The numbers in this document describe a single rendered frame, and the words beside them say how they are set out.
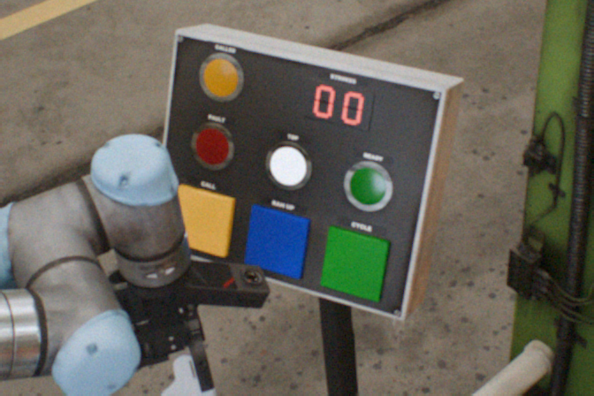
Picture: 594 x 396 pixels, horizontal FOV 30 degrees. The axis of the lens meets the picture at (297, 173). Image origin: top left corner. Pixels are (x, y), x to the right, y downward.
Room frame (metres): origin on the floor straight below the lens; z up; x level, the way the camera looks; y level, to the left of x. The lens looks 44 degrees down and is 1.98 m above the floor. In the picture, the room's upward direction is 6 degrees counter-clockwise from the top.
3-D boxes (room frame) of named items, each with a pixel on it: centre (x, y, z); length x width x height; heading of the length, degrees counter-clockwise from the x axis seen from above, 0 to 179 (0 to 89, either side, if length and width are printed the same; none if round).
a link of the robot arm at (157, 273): (0.77, 0.15, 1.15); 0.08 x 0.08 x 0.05
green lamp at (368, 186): (0.90, -0.08, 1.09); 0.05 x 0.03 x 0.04; 37
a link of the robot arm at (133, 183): (0.77, 0.16, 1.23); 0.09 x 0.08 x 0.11; 112
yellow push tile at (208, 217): (0.95, 0.12, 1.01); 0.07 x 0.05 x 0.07; 62
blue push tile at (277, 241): (0.90, 0.03, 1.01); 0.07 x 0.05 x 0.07; 62
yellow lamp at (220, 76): (1.03, 0.08, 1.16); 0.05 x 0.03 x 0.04; 37
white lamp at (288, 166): (0.94, 0.01, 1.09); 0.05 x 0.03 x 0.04; 37
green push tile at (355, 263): (0.86, -0.06, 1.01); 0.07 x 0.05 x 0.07; 62
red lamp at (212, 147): (0.99, 0.10, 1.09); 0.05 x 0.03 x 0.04; 37
